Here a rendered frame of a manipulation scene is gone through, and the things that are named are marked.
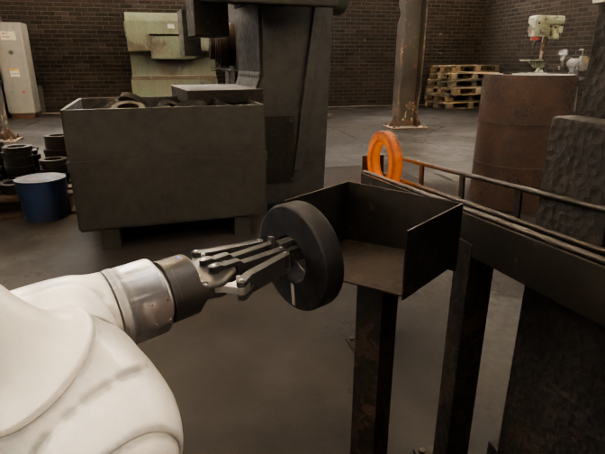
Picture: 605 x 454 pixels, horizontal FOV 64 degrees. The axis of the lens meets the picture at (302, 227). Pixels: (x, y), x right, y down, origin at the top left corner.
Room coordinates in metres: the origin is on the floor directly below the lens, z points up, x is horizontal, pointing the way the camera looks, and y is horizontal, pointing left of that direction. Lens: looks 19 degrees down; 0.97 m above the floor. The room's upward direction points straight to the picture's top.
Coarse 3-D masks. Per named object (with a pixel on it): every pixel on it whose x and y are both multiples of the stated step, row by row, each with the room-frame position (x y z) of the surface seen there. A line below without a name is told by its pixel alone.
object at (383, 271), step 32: (320, 192) 0.95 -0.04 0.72; (352, 192) 1.01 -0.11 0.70; (384, 192) 0.96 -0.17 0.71; (352, 224) 1.01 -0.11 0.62; (384, 224) 0.96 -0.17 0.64; (416, 224) 0.91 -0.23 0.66; (448, 224) 0.81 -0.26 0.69; (352, 256) 0.90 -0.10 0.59; (384, 256) 0.89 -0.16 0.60; (416, 256) 0.73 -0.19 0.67; (448, 256) 0.82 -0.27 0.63; (384, 288) 0.73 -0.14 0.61; (416, 288) 0.73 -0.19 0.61; (384, 320) 0.82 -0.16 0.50; (384, 352) 0.82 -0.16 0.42; (384, 384) 0.83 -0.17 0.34; (352, 416) 0.84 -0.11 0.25; (384, 416) 0.83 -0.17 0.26; (352, 448) 0.84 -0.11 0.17; (384, 448) 0.84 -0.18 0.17
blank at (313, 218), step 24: (288, 216) 0.62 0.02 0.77; (312, 216) 0.60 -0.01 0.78; (264, 240) 0.67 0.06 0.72; (312, 240) 0.58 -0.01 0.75; (336, 240) 0.59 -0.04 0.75; (312, 264) 0.58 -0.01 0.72; (336, 264) 0.57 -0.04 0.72; (288, 288) 0.63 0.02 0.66; (312, 288) 0.59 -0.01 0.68; (336, 288) 0.58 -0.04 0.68
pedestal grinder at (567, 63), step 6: (582, 54) 8.18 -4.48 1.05; (564, 60) 8.49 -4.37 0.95; (570, 60) 8.37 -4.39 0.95; (576, 60) 8.24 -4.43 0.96; (582, 60) 8.12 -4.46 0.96; (588, 60) 8.15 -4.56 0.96; (558, 66) 8.53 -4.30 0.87; (564, 66) 8.50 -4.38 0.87; (570, 66) 8.35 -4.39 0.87; (576, 66) 8.23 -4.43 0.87; (582, 66) 8.13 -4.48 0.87; (570, 72) 8.34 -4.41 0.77; (576, 72) 8.29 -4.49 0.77; (582, 78) 8.24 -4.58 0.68; (576, 96) 8.28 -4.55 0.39
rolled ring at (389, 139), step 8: (376, 136) 1.50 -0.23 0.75; (384, 136) 1.45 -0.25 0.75; (392, 136) 1.44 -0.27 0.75; (376, 144) 1.51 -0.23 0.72; (384, 144) 1.44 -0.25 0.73; (392, 144) 1.41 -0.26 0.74; (368, 152) 1.55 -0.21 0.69; (376, 152) 1.54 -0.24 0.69; (392, 152) 1.40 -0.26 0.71; (400, 152) 1.40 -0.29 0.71; (368, 160) 1.55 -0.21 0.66; (376, 160) 1.54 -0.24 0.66; (392, 160) 1.39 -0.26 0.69; (400, 160) 1.40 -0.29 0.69; (368, 168) 1.55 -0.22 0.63; (376, 168) 1.53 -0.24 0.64; (392, 168) 1.39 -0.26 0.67; (400, 168) 1.39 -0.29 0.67; (392, 176) 1.39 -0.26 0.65; (400, 176) 1.40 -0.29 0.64
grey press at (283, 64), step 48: (192, 0) 3.20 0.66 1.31; (240, 0) 2.87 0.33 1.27; (288, 0) 2.97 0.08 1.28; (336, 0) 3.08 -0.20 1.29; (192, 48) 3.59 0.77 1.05; (240, 48) 3.61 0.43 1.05; (288, 48) 3.25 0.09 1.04; (192, 96) 2.94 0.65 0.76; (240, 96) 3.05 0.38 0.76; (288, 96) 3.25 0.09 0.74; (288, 144) 3.23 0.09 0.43; (288, 192) 3.25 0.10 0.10
